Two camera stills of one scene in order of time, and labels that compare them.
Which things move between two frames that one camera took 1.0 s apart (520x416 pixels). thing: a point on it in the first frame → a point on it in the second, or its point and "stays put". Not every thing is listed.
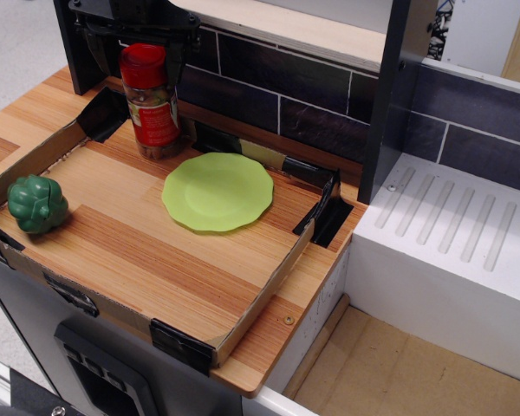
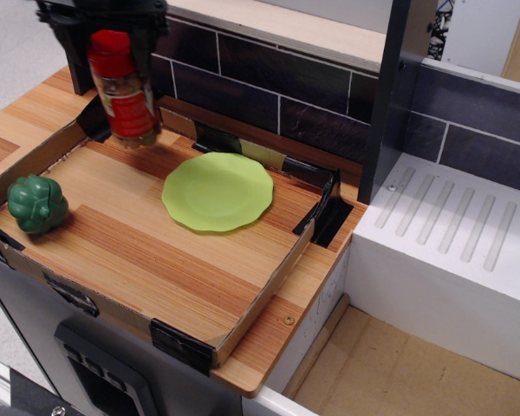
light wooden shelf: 293,30 stays put
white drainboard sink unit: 451,256 stays put
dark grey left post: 87,52 stays put
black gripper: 145,21 → 74,22
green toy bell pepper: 36,204 stays put
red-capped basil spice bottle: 153,106 → 128,107
